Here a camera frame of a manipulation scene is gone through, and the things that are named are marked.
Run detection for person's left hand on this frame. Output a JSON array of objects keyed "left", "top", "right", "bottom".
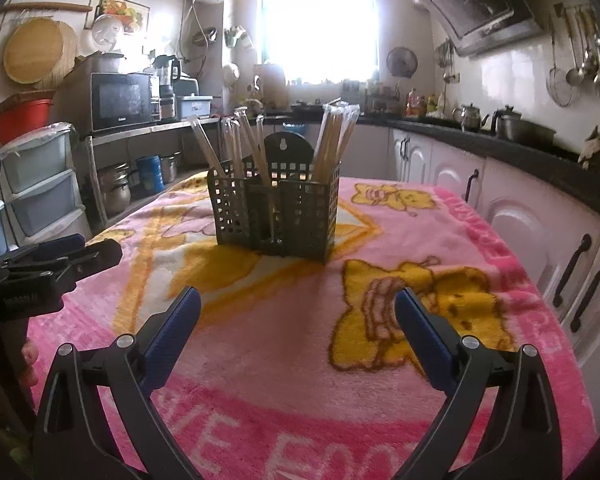
[{"left": 19, "top": 338, "right": 38, "bottom": 389}]

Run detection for black microwave oven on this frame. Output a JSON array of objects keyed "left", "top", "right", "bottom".
[{"left": 54, "top": 73, "right": 161, "bottom": 136}]

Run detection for hanging steel ladle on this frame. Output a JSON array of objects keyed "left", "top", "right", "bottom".
[{"left": 562, "top": 10, "right": 584, "bottom": 87}]

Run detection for round wooden cutting board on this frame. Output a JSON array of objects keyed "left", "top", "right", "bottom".
[{"left": 3, "top": 18, "right": 78, "bottom": 90}]

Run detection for plastic drawer unit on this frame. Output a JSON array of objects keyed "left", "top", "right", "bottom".
[{"left": 0, "top": 122, "right": 92, "bottom": 249}]

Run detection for black range hood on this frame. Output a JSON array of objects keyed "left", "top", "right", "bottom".
[{"left": 418, "top": 0, "right": 542, "bottom": 58}]

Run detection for chopsticks pair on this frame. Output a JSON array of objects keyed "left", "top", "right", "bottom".
[
  {"left": 235, "top": 106, "right": 271, "bottom": 186},
  {"left": 222, "top": 117, "right": 245, "bottom": 178},
  {"left": 187, "top": 116, "right": 226, "bottom": 178},
  {"left": 256, "top": 114, "right": 266, "bottom": 162}
]

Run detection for steel pot on shelf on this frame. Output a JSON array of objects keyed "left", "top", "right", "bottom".
[{"left": 160, "top": 152, "right": 181, "bottom": 184}]

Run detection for grey plastic container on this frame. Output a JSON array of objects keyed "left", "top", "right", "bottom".
[{"left": 175, "top": 96, "right": 213, "bottom": 120}]

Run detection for fruit wall picture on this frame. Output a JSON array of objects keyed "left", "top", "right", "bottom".
[{"left": 84, "top": 0, "right": 150, "bottom": 35}]

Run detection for white lower cabinets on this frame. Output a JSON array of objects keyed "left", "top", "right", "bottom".
[{"left": 342, "top": 119, "right": 600, "bottom": 430}]

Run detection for steel basin on counter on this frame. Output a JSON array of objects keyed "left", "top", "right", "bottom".
[{"left": 499, "top": 118, "right": 556, "bottom": 148}]

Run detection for blender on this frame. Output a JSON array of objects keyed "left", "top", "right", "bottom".
[{"left": 154, "top": 54, "right": 182, "bottom": 122}]

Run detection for small wall fan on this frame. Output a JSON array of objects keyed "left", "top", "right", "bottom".
[{"left": 386, "top": 47, "right": 418, "bottom": 79}]

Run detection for red plastic bucket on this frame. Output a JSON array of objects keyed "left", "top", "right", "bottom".
[{"left": 0, "top": 90, "right": 55, "bottom": 146}]

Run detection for pink cartoon fleece blanket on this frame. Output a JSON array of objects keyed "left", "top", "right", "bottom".
[{"left": 29, "top": 176, "right": 597, "bottom": 479}]

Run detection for chopsticks bundle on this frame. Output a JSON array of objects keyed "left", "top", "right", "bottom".
[{"left": 312, "top": 101, "right": 361, "bottom": 183}]

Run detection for hanging mesh strainer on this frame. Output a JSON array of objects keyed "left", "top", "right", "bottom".
[{"left": 546, "top": 18, "right": 576, "bottom": 107}]

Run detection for steel kettle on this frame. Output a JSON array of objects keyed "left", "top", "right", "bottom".
[{"left": 452, "top": 104, "right": 490, "bottom": 132}]

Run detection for stacked steel pots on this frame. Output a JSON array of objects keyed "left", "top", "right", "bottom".
[{"left": 98, "top": 162, "right": 131, "bottom": 217}]

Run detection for blue hanging basket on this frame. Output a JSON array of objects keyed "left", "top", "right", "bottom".
[{"left": 283, "top": 122, "right": 308, "bottom": 136}]

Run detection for black plastic utensil basket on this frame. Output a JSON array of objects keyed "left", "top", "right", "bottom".
[{"left": 207, "top": 131, "right": 339, "bottom": 263}]

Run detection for metal storage shelf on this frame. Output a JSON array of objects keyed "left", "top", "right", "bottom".
[{"left": 78, "top": 116, "right": 224, "bottom": 233}]

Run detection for blue plastic canister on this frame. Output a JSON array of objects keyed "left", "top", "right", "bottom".
[{"left": 136, "top": 155, "right": 164, "bottom": 194}]

